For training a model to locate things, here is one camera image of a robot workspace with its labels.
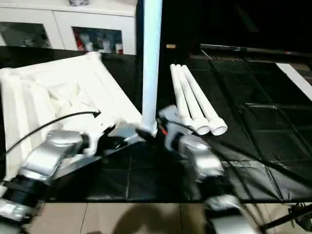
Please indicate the white plastic table top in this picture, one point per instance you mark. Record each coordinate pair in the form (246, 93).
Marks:
(44, 92)

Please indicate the white plastic table leg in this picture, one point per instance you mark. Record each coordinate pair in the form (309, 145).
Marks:
(152, 48)
(176, 85)
(191, 102)
(201, 95)

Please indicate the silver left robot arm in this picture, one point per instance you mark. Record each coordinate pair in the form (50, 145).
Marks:
(51, 151)

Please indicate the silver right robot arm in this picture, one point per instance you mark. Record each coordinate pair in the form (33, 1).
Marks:
(204, 161)

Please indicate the small white cup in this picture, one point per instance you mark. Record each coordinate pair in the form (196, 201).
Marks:
(119, 48)

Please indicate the small tan box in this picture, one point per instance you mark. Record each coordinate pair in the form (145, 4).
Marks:
(170, 46)

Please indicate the black work mat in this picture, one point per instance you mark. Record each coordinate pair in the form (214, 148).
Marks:
(263, 146)

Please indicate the red bottle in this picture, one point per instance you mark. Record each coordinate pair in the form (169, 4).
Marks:
(80, 44)

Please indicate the white glass-door cabinet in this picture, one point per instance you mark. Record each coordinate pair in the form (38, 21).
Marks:
(58, 22)

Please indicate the white flat strip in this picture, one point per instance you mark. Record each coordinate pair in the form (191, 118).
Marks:
(297, 78)

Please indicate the grey crumpled object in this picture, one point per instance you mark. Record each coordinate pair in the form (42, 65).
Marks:
(78, 1)

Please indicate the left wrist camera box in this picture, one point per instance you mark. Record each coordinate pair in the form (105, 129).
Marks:
(100, 131)

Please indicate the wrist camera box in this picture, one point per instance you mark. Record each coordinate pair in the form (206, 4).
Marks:
(100, 131)
(168, 114)

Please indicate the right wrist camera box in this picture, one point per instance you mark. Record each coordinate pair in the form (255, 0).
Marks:
(168, 114)

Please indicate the dark long rail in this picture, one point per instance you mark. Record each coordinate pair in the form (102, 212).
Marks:
(243, 48)

